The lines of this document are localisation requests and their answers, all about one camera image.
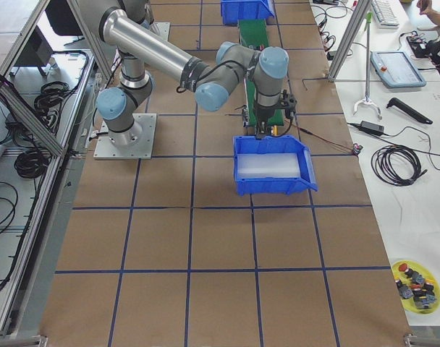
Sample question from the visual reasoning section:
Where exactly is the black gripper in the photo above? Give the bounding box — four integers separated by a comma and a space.
254, 103, 282, 140

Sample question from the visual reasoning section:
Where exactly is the green conveyor belt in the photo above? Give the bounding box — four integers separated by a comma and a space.
239, 20, 289, 115

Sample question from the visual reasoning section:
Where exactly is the coiled black cable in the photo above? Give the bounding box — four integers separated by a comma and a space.
371, 145, 423, 187

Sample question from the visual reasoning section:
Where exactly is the teach pendant tablet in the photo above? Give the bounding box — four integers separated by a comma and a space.
371, 51, 426, 88

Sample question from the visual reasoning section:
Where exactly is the black handle tool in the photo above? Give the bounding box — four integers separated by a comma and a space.
386, 98, 433, 125

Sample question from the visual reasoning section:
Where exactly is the red black wire pair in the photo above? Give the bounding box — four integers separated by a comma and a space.
292, 121, 364, 155

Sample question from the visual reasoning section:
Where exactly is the aluminium frame post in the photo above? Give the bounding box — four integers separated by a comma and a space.
327, 0, 371, 82

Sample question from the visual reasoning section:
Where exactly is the blue bin right side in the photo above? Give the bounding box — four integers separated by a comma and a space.
233, 135, 318, 195

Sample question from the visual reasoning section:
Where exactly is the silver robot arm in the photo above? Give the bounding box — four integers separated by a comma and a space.
77, 1, 296, 148

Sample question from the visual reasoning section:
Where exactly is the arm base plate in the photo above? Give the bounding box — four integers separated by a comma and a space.
149, 22, 170, 43
94, 113, 157, 160

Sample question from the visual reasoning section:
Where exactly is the reacher grabber tool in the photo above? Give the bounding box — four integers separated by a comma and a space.
353, 12, 382, 120

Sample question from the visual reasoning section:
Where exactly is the black device on desk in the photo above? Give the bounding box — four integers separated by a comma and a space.
406, 35, 434, 59

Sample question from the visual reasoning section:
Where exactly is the yellow plate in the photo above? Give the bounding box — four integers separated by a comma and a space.
392, 260, 440, 314

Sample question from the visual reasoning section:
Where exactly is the white foam pad right bin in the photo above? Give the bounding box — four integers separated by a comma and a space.
236, 153, 300, 179

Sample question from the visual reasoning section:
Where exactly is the white keyboard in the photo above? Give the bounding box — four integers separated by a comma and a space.
371, 0, 399, 29

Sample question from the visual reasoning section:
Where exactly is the black power adapter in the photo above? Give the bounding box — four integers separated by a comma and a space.
360, 121, 384, 136

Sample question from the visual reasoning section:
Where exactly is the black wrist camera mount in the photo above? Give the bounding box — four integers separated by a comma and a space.
279, 90, 297, 119

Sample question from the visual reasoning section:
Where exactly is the pile of spare buttons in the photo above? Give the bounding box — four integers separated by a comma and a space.
394, 262, 439, 314

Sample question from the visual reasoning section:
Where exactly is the person hand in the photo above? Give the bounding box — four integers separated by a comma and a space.
416, 0, 433, 15

